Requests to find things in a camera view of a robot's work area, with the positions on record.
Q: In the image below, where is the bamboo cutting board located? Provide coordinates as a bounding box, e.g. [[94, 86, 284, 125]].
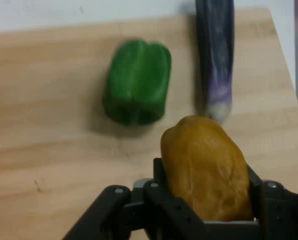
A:
[[0, 6, 298, 240]]

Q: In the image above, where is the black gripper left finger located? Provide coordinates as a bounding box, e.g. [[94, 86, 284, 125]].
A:
[[62, 157, 206, 240]]

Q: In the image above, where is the orange bell pepper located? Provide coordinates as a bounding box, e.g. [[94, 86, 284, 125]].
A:
[[160, 114, 253, 223]]

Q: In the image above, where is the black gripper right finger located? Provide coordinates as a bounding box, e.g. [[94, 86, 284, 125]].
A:
[[245, 163, 298, 240]]

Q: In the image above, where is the purple eggplant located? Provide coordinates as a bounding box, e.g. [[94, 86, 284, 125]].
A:
[[194, 0, 235, 125]]

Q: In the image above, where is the green bell pepper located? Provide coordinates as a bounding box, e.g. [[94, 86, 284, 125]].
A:
[[102, 37, 173, 127]]

